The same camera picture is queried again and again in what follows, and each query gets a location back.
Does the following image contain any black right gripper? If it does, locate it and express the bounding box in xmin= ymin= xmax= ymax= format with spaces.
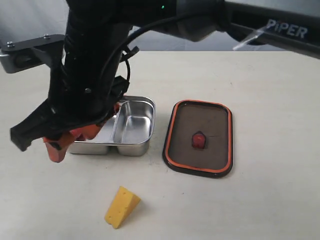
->
xmin=9 ymin=24 xmax=130 ymax=163

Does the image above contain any yellow toy cheese wedge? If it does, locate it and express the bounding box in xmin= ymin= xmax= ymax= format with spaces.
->
xmin=104 ymin=186 xmax=141 ymax=229

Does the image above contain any dark transparent lunch box lid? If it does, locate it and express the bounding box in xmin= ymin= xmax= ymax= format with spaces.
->
xmin=162 ymin=99 xmax=234 ymax=178

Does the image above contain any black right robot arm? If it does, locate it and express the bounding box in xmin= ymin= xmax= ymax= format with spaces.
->
xmin=10 ymin=0 xmax=320 ymax=162

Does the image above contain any stainless steel lunch box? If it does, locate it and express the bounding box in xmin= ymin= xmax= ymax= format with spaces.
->
xmin=68 ymin=95 xmax=156 ymax=157

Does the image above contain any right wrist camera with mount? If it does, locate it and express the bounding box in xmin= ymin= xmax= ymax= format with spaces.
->
xmin=0 ymin=34 xmax=65 ymax=74

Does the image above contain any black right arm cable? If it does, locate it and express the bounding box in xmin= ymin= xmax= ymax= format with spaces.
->
xmin=99 ymin=9 xmax=196 ymax=87

